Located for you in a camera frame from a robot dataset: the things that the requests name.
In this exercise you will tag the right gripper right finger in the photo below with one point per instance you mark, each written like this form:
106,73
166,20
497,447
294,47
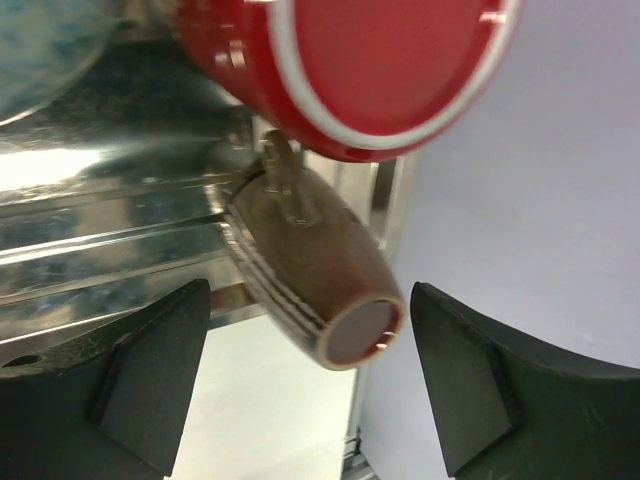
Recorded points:
507,405

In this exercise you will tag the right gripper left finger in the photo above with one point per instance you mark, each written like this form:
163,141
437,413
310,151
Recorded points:
109,404

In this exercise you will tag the brown striped small cup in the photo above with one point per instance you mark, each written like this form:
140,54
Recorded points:
307,258

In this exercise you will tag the teal mug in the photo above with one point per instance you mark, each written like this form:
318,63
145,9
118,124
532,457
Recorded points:
46,46

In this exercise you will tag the red mug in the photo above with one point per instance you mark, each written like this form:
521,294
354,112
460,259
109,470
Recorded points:
355,81

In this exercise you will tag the metal tray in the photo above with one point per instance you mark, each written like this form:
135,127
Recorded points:
112,196

